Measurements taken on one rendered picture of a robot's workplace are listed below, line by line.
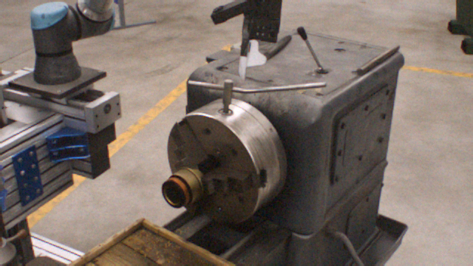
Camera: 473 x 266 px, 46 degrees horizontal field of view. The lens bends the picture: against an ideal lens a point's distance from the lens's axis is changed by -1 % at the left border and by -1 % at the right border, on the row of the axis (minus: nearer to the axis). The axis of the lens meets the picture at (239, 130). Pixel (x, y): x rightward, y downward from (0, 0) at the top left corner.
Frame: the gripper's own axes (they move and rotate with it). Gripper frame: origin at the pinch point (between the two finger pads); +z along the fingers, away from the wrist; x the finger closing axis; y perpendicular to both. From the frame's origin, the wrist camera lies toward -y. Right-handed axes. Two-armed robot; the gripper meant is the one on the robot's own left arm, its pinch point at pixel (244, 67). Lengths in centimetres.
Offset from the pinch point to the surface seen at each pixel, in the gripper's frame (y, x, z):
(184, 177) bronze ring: -10.5, -14.4, 24.2
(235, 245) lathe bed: 3.0, -7.8, 49.0
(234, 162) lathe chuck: 0.6, -7.5, 22.2
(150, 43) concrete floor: -138, 406, 167
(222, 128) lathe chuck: -3.5, -5.2, 14.6
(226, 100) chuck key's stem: -3.4, -1.1, 8.9
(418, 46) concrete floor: 137, 442, 146
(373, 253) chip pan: 50, 34, 80
